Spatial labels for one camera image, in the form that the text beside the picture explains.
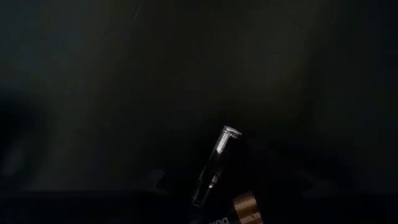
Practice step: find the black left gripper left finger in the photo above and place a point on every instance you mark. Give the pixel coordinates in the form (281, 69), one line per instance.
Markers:
(174, 199)

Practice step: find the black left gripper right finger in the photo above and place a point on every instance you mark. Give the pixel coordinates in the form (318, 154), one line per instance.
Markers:
(273, 193)

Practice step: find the orange and black battery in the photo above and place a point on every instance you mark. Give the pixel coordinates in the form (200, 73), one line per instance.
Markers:
(245, 208)

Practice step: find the silver and black battery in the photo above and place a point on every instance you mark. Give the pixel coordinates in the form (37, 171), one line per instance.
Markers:
(221, 143)

